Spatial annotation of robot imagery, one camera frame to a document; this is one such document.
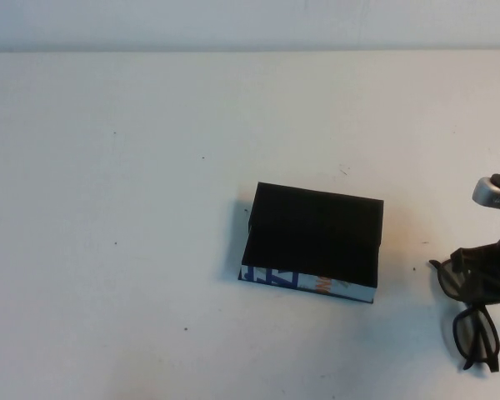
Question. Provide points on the black frame glasses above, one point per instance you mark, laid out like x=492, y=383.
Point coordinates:
x=477, y=346

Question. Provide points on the black open cardboard box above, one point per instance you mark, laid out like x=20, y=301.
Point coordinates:
x=316, y=216

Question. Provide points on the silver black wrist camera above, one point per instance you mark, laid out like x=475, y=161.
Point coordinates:
x=493, y=196

